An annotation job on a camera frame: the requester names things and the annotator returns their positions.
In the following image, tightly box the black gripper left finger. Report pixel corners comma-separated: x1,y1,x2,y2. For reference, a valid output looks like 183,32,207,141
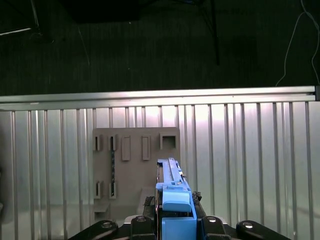
67,194,157,240

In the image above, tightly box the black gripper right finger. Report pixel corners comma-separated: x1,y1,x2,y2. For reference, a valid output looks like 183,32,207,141
191,190,294,240

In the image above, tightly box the hard disk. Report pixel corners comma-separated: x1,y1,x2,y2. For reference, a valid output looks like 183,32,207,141
154,156,198,240

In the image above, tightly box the grey parts rack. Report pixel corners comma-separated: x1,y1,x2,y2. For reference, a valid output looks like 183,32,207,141
92,127,182,221

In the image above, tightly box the RAM stick on rack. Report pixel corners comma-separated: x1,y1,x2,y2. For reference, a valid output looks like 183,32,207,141
110,147,118,196

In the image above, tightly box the white floor cable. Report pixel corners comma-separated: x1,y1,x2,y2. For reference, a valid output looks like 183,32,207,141
276,0,320,87

